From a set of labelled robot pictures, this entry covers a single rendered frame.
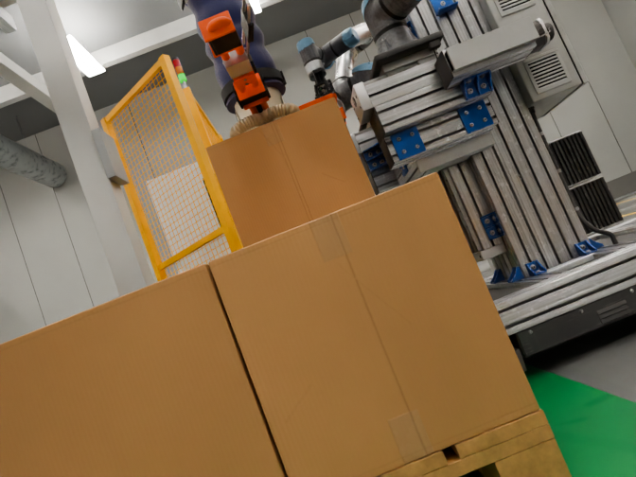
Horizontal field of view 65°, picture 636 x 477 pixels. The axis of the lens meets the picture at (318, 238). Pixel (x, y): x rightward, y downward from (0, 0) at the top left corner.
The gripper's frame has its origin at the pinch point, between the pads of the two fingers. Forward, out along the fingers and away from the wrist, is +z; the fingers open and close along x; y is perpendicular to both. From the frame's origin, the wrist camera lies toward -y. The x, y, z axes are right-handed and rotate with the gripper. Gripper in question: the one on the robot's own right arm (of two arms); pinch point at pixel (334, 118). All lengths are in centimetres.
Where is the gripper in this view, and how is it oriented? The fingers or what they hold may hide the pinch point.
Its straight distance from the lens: 209.9
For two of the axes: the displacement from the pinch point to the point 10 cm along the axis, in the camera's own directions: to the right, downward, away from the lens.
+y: -0.6, -1.1, -9.9
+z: 3.6, 9.2, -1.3
